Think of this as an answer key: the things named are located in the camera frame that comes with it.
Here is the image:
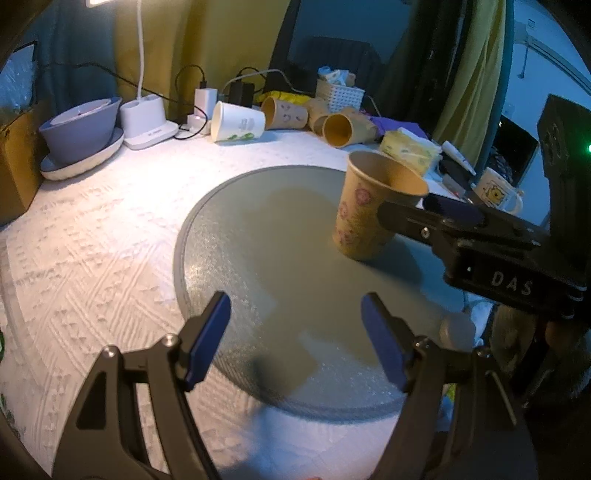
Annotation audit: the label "dark hanging garment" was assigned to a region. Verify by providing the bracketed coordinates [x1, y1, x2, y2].
[382, 0, 472, 136]

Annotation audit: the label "grey bowl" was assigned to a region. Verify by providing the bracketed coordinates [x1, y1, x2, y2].
[38, 97, 123, 166]

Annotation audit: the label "white desk lamp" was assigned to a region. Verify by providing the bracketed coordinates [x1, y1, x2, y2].
[85, 0, 180, 151]

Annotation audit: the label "white paper cup green print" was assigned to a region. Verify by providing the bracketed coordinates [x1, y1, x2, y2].
[211, 100, 267, 144]

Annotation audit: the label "white charger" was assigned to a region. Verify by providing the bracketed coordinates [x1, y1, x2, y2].
[187, 87, 219, 137]

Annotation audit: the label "white tube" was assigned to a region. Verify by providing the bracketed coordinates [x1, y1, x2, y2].
[441, 141, 476, 175]

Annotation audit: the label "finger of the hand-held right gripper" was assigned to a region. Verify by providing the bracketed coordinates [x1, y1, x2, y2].
[424, 193, 486, 228]
[378, 198, 456, 253]

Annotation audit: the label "brown patterned paper cup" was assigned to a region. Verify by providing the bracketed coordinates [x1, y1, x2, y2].
[261, 96, 309, 131]

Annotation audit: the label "white cable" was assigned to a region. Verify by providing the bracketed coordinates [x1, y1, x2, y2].
[221, 68, 303, 99]

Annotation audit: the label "yellow packet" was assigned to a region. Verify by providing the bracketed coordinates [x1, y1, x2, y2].
[256, 91, 311, 106]

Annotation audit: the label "black cable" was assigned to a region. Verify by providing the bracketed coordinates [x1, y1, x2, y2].
[44, 62, 212, 116]

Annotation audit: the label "brown flowered paper cup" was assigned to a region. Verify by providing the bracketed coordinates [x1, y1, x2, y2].
[332, 151, 430, 261]

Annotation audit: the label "black charger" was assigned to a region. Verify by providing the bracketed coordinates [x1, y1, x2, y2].
[229, 82, 256, 108]

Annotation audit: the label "purple cloth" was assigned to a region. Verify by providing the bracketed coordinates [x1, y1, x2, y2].
[364, 115, 423, 140]

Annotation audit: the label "laptop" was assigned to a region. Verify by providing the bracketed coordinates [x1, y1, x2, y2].
[480, 115, 541, 186]

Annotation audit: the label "white plate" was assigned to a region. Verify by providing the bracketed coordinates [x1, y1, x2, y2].
[39, 127, 125, 182]

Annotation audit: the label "white plastic basket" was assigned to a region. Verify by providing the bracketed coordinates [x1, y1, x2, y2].
[315, 78, 367, 114]

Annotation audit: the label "yellow tissue pack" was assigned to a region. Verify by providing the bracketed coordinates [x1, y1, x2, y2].
[379, 129, 443, 176]

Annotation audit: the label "round glass turntable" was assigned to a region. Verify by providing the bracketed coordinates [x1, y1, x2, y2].
[173, 165, 468, 423]

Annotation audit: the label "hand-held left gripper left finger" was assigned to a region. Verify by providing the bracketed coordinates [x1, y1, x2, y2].
[51, 292, 232, 480]

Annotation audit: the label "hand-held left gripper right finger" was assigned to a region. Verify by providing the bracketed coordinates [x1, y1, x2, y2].
[361, 292, 541, 480]

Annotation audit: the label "yellow curtain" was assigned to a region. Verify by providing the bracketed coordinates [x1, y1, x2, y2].
[431, 0, 509, 154]
[113, 0, 293, 124]

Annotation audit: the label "small packets in basket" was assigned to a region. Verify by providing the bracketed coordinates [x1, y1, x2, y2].
[317, 66, 357, 88]

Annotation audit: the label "white mug yellow bear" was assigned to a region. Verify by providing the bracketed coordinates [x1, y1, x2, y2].
[472, 167, 525, 214]

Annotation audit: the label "cardboard box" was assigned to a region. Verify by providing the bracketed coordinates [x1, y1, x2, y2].
[0, 99, 51, 227]

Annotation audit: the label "white textured tablecloth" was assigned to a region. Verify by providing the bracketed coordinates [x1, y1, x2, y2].
[0, 124, 476, 480]

